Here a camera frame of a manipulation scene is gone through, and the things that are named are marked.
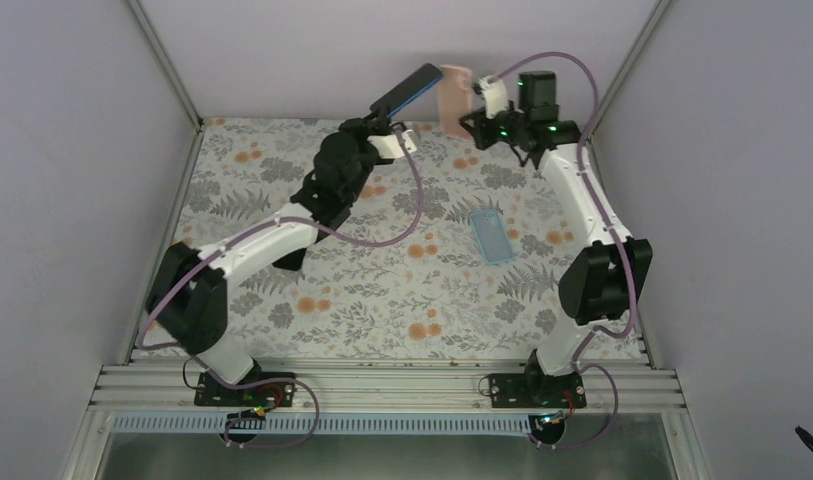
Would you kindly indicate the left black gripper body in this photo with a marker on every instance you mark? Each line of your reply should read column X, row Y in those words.
column 354, row 185

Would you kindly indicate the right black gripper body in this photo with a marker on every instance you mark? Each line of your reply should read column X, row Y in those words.
column 490, row 139

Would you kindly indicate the phone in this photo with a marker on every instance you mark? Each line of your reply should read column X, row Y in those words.
column 405, row 92

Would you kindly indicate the pink phone case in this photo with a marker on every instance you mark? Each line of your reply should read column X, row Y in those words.
column 454, row 99

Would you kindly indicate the black smartphone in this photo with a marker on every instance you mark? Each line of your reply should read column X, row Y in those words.
column 292, row 261

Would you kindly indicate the light blue phone case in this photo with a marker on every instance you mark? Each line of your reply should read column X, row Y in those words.
column 491, row 236

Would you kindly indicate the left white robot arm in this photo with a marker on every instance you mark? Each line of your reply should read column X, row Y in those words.
column 189, row 294

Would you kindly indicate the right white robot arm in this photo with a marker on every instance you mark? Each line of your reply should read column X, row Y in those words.
column 600, row 289

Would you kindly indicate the floral patterned table mat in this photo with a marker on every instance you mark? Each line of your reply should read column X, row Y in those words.
column 409, row 281

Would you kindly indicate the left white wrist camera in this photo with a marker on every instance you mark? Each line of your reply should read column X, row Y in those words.
column 395, row 145

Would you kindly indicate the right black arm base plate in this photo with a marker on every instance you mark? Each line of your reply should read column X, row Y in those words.
column 518, row 391

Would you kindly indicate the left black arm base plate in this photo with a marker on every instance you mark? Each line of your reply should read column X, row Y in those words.
column 278, row 392

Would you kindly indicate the slotted grey cable duct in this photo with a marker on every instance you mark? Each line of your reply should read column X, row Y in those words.
column 332, row 424

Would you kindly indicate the aluminium mounting rail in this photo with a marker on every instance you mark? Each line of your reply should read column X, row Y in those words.
column 385, row 386

